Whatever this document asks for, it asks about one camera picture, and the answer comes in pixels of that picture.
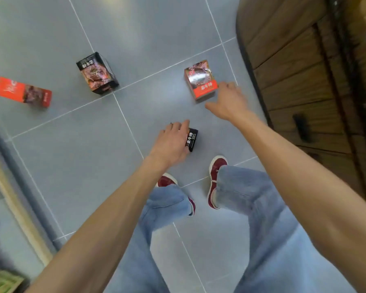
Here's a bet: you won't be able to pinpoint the person's left hand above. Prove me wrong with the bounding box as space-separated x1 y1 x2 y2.
148 120 191 170

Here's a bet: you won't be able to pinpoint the person's right hand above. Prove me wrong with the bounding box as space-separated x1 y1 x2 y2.
205 82 254 122

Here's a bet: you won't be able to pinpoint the small black food box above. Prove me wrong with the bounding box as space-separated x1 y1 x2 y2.
185 128 199 152

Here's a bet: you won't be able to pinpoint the person's left forearm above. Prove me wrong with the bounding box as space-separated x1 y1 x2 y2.
26 155 171 293

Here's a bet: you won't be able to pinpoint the person's right forearm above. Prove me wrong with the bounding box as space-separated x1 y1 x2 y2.
231 110 366 293

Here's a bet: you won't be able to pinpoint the red silver food box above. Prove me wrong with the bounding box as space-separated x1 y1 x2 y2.
184 60 219 102

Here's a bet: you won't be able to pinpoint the person's right red shoe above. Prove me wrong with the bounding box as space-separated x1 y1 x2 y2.
207 155 229 210

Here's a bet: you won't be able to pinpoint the person's red shoe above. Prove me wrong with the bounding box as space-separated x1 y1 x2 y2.
156 173 196 218
207 155 229 210

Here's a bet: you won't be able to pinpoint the person's left red shoe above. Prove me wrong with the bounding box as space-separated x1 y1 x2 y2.
156 173 196 218

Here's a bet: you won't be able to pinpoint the brown wooden drawer cabinet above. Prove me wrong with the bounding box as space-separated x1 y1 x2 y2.
236 0 366 212

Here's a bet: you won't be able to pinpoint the light blue jeans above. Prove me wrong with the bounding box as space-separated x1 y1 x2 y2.
105 165 356 293

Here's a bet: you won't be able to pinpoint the large black food box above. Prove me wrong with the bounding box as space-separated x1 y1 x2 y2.
76 52 120 95

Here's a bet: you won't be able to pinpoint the long red food box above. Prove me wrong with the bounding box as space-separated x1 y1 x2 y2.
0 77 52 108

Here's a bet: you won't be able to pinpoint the green packet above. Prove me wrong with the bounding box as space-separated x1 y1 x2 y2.
0 265 25 293

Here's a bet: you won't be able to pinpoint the black drawer handle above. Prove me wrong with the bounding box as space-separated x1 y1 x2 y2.
292 114 312 143

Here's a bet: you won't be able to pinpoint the grey cream shelf frame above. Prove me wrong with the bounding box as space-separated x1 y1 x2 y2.
0 111 66 267

